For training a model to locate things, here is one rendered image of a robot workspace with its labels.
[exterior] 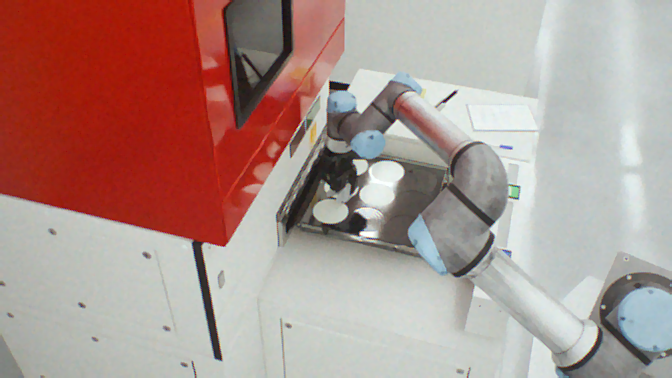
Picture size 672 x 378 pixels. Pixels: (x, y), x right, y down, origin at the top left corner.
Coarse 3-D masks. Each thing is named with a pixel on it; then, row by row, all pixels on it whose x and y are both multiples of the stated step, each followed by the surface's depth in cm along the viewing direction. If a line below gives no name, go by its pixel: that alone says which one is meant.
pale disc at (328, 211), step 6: (318, 204) 182; (324, 204) 182; (330, 204) 182; (336, 204) 182; (342, 204) 182; (318, 210) 180; (324, 210) 180; (330, 210) 180; (336, 210) 180; (342, 210) 180; (318, 216) 178; (324, 216) 178; (330, 216) 178; (336, 216) 178; (342, 216) 178; (324, 222) 176; (330, 222) 176; (336, 222) 176
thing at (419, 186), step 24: (408, 168) 194; (432, 168) 194; (408, 192) 186; (432, 192) 186; (312, 216) 178; (360, 216) 178; (384, 216) 178; (408, 216) 179; (384, 240) 172; (408, 240) 172
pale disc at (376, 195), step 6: (366, 186) 188; (372, 186) 188; (378, 186) 188; (384, 186) 188; (360, 192) 186; (366, 192) 186; (372, 192) 186; (378, 192) 186; (384, 192) 186; (390, 192) 186; (366, 198) 184; (372, 198) 184; (378, 198) 184; (384, 198) 184; (390, 198) 184; (372, 204) 182; (378, 204) 182; (384, 204) 182
